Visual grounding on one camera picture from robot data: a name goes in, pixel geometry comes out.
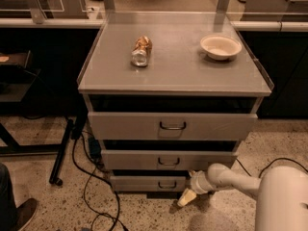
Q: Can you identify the crushed gold can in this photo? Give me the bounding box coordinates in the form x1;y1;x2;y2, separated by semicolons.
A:
131;36;152;67

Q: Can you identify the black floor cable right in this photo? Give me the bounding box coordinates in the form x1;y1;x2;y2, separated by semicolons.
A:
236;157;308;179

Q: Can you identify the grey bottom drawer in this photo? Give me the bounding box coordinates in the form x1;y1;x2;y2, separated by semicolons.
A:
110;176;187;193

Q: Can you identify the grey top drawer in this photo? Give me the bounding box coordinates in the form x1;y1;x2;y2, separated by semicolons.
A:
88;112;257;141

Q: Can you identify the grey drawer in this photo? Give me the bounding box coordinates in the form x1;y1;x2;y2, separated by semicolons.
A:
110;176;187;193
102;150;237;170
88;112;257;141

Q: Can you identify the grey middle drawer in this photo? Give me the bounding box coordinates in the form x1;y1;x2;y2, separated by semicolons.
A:
102;150;237;170

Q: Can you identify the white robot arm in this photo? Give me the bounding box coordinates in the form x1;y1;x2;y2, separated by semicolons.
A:
178;164;308;231

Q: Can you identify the black floor cable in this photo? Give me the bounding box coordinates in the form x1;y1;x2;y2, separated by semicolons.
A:
236;157;308;179
70;130;129;231

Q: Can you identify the dark trouser leg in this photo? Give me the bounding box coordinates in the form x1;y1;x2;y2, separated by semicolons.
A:
0;164;17;231

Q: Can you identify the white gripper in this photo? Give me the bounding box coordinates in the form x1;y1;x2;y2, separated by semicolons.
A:
177;170;215;207

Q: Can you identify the white horizontal rail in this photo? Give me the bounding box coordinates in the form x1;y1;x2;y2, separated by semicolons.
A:
0;18;308;32

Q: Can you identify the grey drawer cabinet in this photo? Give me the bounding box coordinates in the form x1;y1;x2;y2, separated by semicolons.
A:
79;13;273;187

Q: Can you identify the black table frame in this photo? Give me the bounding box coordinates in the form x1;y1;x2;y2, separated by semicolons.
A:
0;50;75;187

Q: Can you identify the white bowl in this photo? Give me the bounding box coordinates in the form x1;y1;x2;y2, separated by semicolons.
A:
200;35;242;61

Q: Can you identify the black floor cable left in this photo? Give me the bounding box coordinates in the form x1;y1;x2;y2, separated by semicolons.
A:
70;130;129;231

